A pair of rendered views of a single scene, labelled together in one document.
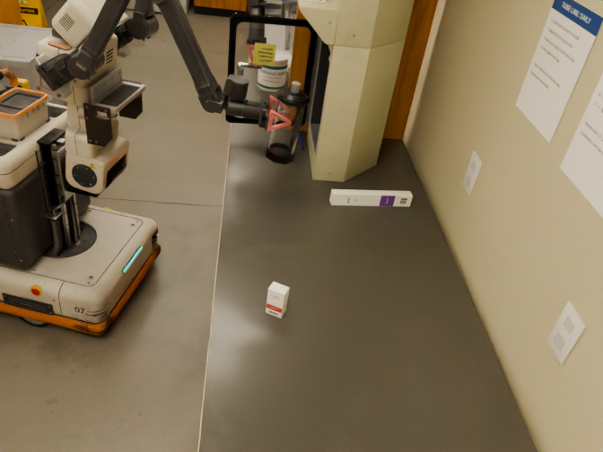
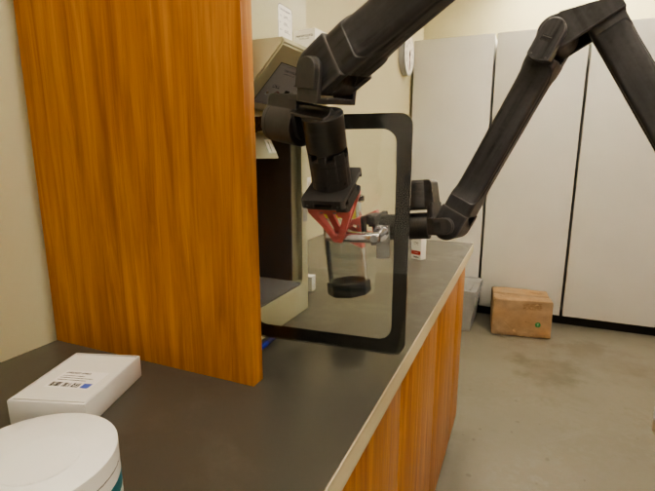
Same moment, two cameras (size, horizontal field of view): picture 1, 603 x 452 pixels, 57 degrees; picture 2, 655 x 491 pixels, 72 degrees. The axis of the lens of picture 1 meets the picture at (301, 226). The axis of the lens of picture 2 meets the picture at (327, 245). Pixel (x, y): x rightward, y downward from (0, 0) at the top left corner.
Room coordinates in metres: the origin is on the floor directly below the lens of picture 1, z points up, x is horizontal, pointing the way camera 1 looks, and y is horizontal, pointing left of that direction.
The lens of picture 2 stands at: (2.57, 0.61, 1.33)
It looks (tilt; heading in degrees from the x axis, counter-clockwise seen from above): 12 degrees down; 212
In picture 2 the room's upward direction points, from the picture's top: straight up
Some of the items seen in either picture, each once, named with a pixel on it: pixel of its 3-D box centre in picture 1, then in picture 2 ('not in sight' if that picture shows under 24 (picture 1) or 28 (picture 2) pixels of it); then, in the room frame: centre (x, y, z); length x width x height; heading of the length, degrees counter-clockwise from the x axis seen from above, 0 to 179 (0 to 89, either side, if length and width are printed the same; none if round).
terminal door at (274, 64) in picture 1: (269, 73); (320, 235); (1.93, 0.19, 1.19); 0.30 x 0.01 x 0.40; 103
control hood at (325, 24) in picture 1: (313, 11); (297, 84); (1.81, 0.07, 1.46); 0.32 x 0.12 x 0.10; 8
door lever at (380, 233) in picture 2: not in sight; (356, 235); (1.94, 0.27, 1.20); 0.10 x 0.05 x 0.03; 103
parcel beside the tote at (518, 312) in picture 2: not in sight; (520, 311); (-0.97, 0.13, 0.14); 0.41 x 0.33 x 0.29; 105
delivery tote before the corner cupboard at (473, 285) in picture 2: not in sight; (440, 299); (-0.85, -0.45, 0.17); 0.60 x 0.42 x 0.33; 96
